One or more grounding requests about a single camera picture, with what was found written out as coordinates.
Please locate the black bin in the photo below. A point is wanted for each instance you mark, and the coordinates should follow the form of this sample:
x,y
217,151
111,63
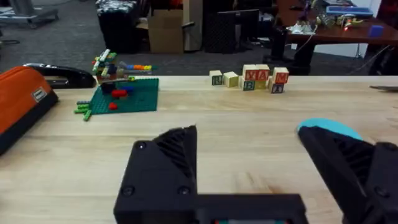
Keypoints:
x,y
118,25

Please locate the blue cube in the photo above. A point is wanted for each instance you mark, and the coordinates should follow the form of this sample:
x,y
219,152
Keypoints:
x,y
376,31

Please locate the heap of wooden letter blocks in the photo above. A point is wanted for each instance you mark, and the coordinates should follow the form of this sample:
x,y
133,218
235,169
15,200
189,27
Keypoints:
x,y
255,79

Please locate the orange and black zip bag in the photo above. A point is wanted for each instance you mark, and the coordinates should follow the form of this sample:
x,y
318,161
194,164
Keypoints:
x,y
18,102

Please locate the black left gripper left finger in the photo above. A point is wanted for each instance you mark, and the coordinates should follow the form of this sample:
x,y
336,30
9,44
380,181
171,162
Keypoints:
x,y
161,174

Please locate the dark brown wooden table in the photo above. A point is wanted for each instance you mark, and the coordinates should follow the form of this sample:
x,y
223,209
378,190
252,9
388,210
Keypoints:
x,y
329,31

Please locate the cardboard box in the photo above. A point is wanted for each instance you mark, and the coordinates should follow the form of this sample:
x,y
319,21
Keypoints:
x,y
166,29

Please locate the black computer case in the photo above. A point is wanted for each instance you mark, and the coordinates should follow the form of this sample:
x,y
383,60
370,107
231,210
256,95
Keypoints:
x,y
230,31

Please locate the blue tray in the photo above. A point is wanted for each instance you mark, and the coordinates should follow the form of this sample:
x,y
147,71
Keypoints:
x,y
349,11

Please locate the black stapler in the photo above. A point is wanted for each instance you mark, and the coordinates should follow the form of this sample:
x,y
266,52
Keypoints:
x,y
62,76

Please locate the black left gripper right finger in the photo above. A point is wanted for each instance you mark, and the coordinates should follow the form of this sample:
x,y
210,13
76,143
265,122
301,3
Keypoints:
x,y
351,174

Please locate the teal plate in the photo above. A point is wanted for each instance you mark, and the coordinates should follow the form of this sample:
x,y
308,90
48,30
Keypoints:
x,y
329,126

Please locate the green board with toy blocks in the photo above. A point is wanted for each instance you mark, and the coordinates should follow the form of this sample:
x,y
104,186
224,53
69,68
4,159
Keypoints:
x,y
124,93

